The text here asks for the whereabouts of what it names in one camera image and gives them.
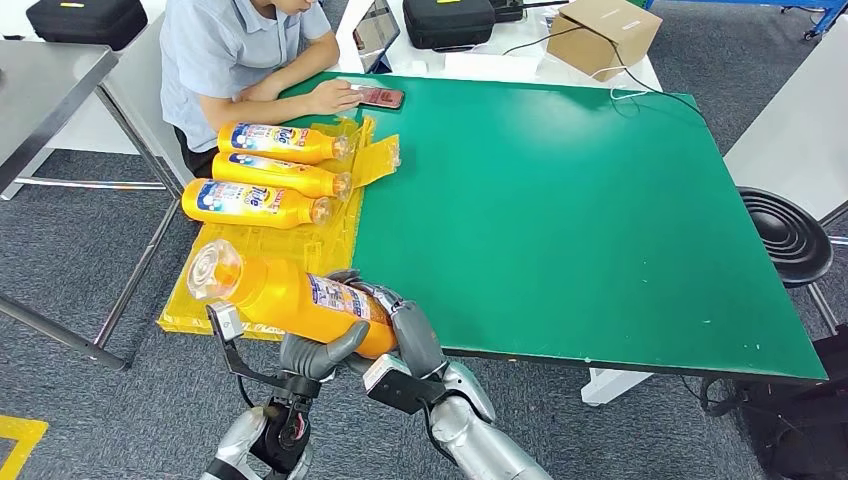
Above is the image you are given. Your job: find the person's left hand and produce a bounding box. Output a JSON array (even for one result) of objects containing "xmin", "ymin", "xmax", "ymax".
[{"xmin": 238, "ymin": 78, "xmax": 283, "ymax": 104}]

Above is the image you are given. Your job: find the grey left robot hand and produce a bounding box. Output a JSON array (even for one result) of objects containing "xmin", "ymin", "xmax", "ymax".
[{"xmin": 278, "ymin": 268, "xmax": 372, "ymax": 384}]

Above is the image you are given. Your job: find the person's right hand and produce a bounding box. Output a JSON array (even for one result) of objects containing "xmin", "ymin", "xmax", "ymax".
[{"xmin": 305, "ymin": 79, "xmax": 364, "ymax": 116}]

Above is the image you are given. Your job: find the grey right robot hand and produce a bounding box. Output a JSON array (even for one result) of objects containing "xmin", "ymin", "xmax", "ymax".
[{"xmin": 344, "ymin": 281, "xmax": 450, "ymax": 380}]

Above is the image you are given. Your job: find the orange detergent bottle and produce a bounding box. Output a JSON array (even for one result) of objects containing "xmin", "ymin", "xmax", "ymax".
[
  {"xmin": 180, "ymin": 177, "xmax": 334, "ymax": 231},
  {"xmin": 217, "ymin": 121, "xmax": 354, "ymax": 166},
  {"xmin": 186, "ymin": 239, "xmax": 399, "ymax": 360},
  {"xmin": 211, "ymin": 152, "xmax": 354, "ymax": 200}
]

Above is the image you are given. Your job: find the smartphone with red case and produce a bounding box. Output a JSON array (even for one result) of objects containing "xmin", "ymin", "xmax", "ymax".
[{"xmin": 351, "ymin": 86, "xmax": 405, "ymax": 111}]

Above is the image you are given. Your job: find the person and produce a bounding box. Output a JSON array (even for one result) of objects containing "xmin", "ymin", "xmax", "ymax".
[{"xmin": 158, "ymin": 0, "xmax": 364, "ymax": 179}]

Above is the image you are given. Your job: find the black tablet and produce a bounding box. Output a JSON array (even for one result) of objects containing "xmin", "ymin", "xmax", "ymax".
[{"xmin": 351, "ymin": 0, "xmax": 402, "ymax": 75}]

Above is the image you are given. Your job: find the yellow taped cardboard sheet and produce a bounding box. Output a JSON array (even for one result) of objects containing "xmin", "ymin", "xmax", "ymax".
[{"xmin": 157, "ymin": 115, "xmax": 403, "ymax": 342}]

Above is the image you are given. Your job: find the light grey table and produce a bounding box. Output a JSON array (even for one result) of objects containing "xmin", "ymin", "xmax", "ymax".
[{"xmin": 46, "ymin": 0, "xmax": 197, "ymax": 217}]

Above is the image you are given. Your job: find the black carry case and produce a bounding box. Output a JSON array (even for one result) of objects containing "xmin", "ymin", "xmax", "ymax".
[
  {"xmin": 26, "ymin": 0, "xmax": 148, "ymax": 52},
  {"xmin": 402, "ymin": 0, "xmax": 497, "ymax": 51}
]

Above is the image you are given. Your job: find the white table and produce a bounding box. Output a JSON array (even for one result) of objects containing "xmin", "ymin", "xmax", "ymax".
[{"xmin": 324, "ymin": 0, "xmax": 662, "ymax": 407}]

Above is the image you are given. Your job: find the green table mat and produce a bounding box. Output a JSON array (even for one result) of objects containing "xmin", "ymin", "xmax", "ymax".
[{"xmin": 281, "ymin": 71, "xmax": 829, "ymax": 386}]

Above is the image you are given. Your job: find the steel table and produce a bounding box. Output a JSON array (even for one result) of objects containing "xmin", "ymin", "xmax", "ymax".
[{"xmin": 0, "ymin": 39, "xmax": 183, "ymax": 371}]

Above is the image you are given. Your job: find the cardboard box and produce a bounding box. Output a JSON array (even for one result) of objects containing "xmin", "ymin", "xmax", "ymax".
[{"xmin": 546, "ymin": 0, "xmax": 664, "ymax": 83}]

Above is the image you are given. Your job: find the black round stool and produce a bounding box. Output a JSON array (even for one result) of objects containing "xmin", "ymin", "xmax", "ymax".
[{"xmin": 737, "ymin": 186, "xmax": 839, "ymax": 336}]

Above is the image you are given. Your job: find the black bag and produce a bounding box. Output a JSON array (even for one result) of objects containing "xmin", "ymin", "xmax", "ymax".
[{"xmin": 698, "ymin": 324, "xmax": 848, "ymax": 480}]

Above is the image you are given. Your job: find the blue metal rack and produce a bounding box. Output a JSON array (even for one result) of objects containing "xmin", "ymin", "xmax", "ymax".
[{"xmin": 778, "ymin": 0, "xmax": 848, "ymax": 42}]

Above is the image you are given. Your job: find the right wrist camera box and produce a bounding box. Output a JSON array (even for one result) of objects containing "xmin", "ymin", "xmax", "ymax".
[{"xmin": 362, "ymin": 354, "xmax": 450, "ymax": 415}]

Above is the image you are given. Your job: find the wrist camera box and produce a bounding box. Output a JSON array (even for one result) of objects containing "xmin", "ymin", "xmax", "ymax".
[
  {"xmin": 206, "ymin": 301, "xmax": 245, "ymax": 346},
  {"xmin": 362, "ymin": 354, "xmax": 450, "ymax": 415}
]

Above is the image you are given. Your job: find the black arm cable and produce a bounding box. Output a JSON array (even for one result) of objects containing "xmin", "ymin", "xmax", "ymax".
[{"xmin": 418, "ymin": 396, "xmax": 458, "ymax": 465}]

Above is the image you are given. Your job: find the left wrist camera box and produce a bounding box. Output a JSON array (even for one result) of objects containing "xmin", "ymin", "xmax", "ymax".
[{"xmin": 206, "ymin": 301, "xmax": 245, "ymax": 346}]

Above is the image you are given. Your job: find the white cable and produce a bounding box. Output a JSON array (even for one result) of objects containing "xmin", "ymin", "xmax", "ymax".
[{"xmin": 589, "ymin": 64, "xmax": 653, "ymax": 103}]

